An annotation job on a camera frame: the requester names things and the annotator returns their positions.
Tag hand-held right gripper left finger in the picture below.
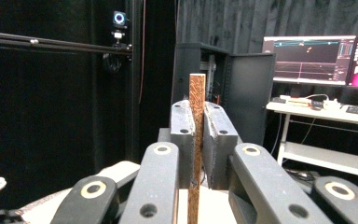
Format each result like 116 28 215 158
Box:
170 99 198 189

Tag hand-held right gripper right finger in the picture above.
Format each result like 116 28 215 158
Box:
202 100 241 191

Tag brown wooden chopstick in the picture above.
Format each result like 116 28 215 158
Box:
187 73 207 224

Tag black equipment cabinet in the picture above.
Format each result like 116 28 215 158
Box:
171 42 277 147

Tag stack of flat boxes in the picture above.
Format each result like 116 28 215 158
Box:
279 94 312 108

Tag white metal desk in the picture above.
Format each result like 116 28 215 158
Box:
265 100 358 182

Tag white power strip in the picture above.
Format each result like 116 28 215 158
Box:
322 98 343 111

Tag computer monitor dark screen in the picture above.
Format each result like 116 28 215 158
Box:
261 35 357 87

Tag dark curtain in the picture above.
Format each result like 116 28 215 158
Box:
176 0 358 55

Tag black floor cables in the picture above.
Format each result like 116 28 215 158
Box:
285 167 316 186

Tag black webcam ring light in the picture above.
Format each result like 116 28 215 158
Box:
111 10 129 49

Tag black metal rail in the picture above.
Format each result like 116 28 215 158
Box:
0 29 133 58

